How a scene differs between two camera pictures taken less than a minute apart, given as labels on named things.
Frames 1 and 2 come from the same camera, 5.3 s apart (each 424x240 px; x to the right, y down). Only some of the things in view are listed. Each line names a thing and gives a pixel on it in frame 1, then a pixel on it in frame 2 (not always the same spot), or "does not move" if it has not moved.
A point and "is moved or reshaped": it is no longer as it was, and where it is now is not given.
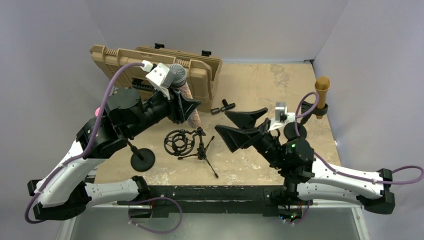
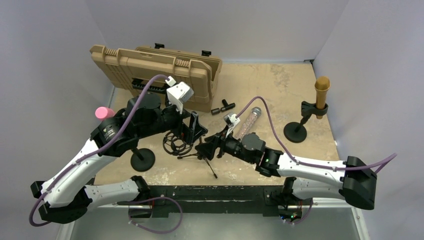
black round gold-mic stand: (290, 130) does not move
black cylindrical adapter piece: (215, 111) does not move
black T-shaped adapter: (226, 106) does not move
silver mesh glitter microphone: (179, 82) is moved or reshaped
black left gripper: (179, 108) to (194, 129)
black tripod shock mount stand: (178, 142) does not move
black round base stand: (143, 160) does not move
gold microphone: (322, 85) does not move
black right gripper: (235, 138) to (208, 149)
